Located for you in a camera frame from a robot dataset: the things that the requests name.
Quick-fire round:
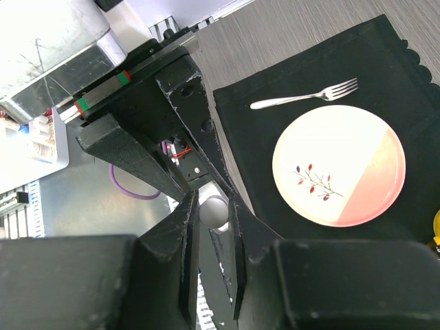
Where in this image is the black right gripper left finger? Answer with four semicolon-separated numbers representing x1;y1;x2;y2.
1;191;199;329

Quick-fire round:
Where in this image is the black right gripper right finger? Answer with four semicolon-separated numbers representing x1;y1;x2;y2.
232;200;439;329

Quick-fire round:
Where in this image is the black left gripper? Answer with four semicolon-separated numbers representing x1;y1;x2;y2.
71;40;237;201

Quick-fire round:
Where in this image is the white nail polish bottle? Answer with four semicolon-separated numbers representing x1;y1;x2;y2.
199;181;229;233

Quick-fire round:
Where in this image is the pink and cream plate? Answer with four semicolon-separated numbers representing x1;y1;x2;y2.
272;105;406;227

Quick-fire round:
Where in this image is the black cloth placemat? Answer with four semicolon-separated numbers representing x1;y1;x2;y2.
213;15;439;243

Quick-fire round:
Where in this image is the yellow mug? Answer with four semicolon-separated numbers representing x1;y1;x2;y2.
427;210;440;259

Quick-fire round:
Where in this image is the silver fork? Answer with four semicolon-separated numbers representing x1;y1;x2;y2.
250;78;359;110

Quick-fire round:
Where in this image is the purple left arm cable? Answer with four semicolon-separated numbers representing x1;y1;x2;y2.
109;163;162;199

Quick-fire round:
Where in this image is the white slotted cable duct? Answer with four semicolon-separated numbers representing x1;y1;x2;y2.
1;181;45;239

